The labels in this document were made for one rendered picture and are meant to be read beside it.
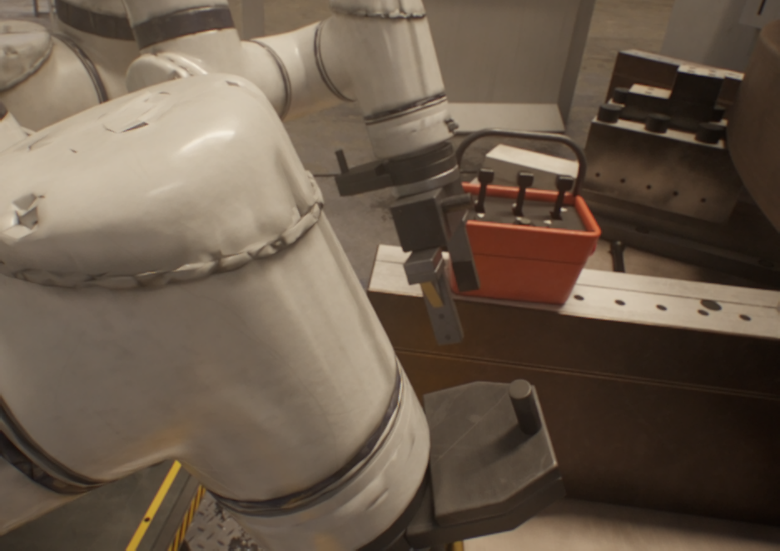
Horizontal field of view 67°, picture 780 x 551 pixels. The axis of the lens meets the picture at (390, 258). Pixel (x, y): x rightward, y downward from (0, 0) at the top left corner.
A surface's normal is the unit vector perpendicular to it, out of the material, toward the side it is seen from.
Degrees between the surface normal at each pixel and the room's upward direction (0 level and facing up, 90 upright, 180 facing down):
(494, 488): 25
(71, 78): 60
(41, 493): 105
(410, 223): 83
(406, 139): 79
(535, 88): 90
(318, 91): 120
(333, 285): 72
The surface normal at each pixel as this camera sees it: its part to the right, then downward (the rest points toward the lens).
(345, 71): -0.47, 0.56
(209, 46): 0.61, 0.06
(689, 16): -0.96, 0.06
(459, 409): -0.32, -0.75
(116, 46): 0.28, 0.56
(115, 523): 0.08, -0.86
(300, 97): 0.84, 0.44
